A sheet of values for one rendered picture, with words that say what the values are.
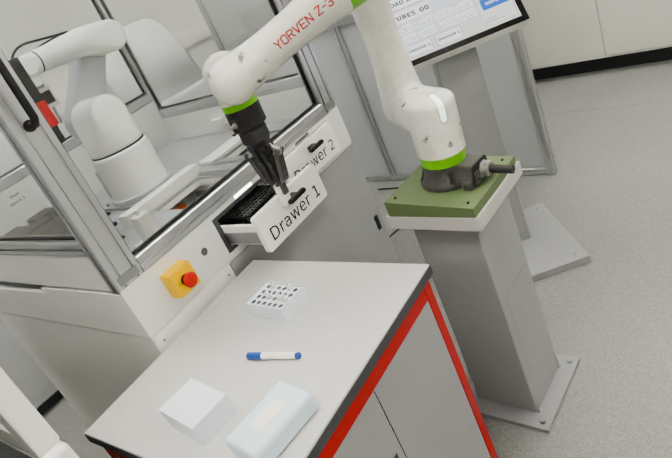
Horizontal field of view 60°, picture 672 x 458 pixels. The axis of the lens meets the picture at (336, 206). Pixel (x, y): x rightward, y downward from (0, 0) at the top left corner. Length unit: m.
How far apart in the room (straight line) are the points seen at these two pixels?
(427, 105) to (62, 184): 0.86
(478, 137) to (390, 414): 1.38
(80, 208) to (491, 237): 1.02
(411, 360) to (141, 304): 0.66
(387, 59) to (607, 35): 2.76
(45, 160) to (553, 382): 1.58
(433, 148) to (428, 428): 0.67
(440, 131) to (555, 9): 2.82
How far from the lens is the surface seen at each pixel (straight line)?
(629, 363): 2.08
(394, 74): 1.58
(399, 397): 1.29
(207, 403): 1.19
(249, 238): 1.60
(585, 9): 4.17
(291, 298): 1.36
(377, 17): 1.55
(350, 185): 2.09
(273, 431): 1.06
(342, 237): 2.04
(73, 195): 1.42
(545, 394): 2.01
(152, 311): 1.53
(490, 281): 1.62
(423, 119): 1.46
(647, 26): 4.13
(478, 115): 2.34
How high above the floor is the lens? 1.48
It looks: 24 degrees down
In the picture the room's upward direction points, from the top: 24 degrees counter-clockwise
